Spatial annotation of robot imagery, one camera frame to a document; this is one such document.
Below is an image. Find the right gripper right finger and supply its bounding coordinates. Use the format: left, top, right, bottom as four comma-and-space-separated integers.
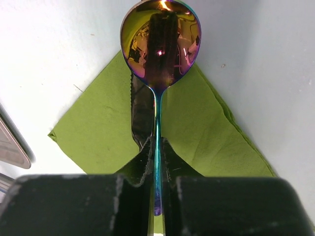
161, 139, 314, 236

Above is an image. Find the green paper napkin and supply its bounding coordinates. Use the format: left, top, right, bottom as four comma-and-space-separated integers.
49, 54, 276, 177

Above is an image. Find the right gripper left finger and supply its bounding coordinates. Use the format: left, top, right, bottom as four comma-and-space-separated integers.
0, 139, 154, 236

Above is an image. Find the iridescent spoon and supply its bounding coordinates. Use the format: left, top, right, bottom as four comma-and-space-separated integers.
120, 0, 202, 216

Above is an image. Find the metal tray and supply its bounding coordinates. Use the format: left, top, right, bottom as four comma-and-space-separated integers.
0, 106, 34, 194

